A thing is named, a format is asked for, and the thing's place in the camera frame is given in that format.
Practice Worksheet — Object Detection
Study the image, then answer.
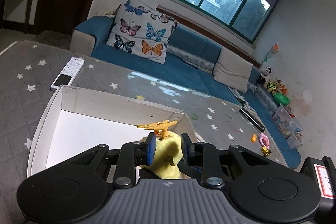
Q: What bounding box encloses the butterfly print pillow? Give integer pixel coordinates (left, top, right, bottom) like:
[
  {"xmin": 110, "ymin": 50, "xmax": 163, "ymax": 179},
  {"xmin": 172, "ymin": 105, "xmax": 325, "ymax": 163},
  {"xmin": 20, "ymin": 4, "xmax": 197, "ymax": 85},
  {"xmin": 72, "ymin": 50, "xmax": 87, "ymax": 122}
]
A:
[{"xmin": 106, "ymin": 0, "xmax": 178, "ymax": 65}]

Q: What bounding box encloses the panda plush toy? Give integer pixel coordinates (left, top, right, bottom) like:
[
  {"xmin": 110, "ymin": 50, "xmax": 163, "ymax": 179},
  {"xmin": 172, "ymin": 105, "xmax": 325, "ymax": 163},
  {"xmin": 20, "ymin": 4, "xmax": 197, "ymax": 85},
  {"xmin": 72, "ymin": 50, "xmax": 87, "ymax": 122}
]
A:
[{"xmin": 256, "ymin": 67, "xmax": 272, "ymax": 86}]

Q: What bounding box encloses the clear plastic toy bin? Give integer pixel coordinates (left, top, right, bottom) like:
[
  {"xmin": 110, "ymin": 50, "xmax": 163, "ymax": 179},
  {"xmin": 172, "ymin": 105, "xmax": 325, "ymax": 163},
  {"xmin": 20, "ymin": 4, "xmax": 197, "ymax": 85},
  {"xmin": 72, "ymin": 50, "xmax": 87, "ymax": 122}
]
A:
[{"xmin": 272, "ymin": 105, "xmax": 304, "ymax": 149}]

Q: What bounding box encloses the blue sofa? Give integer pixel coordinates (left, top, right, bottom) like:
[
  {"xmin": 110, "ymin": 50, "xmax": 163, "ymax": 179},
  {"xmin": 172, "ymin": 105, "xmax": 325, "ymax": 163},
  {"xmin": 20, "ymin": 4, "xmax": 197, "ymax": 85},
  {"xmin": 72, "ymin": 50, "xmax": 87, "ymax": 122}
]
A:
[{"xmin": 70, "ymin": 16, "xmax": 301, "ymax": 169}]

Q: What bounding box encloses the yellow bear plush toy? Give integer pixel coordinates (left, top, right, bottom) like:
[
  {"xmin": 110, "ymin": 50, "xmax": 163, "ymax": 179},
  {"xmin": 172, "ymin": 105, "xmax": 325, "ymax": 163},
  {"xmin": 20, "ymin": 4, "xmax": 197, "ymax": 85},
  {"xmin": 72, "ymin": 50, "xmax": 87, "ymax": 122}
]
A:
[{"xmin": 266, "ymin": 79, "xmax": 283, "ymax": 94}]

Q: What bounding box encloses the beige cushion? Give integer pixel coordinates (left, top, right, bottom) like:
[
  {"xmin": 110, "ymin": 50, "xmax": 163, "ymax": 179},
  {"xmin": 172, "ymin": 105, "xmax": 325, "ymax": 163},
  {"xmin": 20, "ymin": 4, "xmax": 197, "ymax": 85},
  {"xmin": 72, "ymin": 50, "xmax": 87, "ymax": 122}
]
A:
[{"xmin": 213, "ymin": 48, "xmax": 253, "ymax": 93}]

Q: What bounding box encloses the pink ring toy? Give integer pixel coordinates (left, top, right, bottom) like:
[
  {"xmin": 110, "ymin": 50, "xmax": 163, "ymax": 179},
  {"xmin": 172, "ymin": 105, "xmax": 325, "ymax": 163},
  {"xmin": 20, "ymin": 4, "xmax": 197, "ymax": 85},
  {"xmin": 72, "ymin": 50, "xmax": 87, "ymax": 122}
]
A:
[{"xmin": 258, "ymin": 133, "xmax": 270, "ymax": 149}]

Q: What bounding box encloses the yellow fuzzy chick toy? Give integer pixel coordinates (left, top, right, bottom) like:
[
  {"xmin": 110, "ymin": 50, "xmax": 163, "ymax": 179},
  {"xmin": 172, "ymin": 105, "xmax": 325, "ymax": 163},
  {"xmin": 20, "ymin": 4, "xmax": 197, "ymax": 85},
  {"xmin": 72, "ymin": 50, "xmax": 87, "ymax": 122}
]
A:
[{"xmin": 136, "ymin": 120, "xmax": 183, "ymax": 179}]

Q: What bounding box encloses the white remote control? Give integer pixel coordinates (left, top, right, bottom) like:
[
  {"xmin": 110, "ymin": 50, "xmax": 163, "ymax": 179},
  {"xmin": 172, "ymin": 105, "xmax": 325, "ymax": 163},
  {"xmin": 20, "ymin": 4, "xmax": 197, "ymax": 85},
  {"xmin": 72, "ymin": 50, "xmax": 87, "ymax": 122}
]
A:
[{"xmin": 50, "ymin": 57, "xmax": 84, "ymax": 92}]

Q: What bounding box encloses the small yellow toy car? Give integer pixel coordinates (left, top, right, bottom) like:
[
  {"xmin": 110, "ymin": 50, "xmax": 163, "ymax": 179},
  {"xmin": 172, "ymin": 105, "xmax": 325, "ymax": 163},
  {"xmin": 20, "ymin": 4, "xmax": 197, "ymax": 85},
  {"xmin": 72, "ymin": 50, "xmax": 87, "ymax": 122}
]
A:
[{"xmin": 261, "ymin": 146, "xmax": 272, "ymax": 157}]

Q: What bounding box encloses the green balloon toy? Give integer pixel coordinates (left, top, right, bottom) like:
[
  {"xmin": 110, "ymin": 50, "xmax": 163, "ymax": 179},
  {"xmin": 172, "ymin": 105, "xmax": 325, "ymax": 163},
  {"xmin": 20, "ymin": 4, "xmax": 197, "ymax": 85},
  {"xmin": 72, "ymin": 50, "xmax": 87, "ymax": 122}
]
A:
[{"xmin": 273, "ymin": 93, "xmax": 290, "ymax": 106}]

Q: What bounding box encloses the white cardboard box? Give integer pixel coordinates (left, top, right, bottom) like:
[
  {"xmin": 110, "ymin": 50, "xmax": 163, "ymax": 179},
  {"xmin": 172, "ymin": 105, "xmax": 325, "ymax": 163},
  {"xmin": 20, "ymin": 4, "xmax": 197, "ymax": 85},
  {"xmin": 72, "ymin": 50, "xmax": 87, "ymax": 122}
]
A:
[{"xmin": 27, "ymin": 86, "xmax": 202, "ymax": 176}]

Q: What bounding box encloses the small orange block toy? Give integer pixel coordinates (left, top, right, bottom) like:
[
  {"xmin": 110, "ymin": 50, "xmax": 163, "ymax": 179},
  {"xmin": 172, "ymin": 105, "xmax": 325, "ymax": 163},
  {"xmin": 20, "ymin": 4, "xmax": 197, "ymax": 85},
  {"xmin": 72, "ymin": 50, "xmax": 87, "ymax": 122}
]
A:
[{"xmin": 251, "ymin": 134, "xmax": 257, "ymax": 143}]

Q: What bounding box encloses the black remote control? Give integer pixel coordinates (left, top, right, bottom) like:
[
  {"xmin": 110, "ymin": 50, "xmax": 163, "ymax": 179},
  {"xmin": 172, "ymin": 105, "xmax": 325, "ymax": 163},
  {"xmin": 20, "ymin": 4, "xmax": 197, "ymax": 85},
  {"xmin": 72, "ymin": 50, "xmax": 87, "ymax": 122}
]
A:
[{"xmin": 239, "ymin": 107, "xmax": 265, "ymax": 133}]

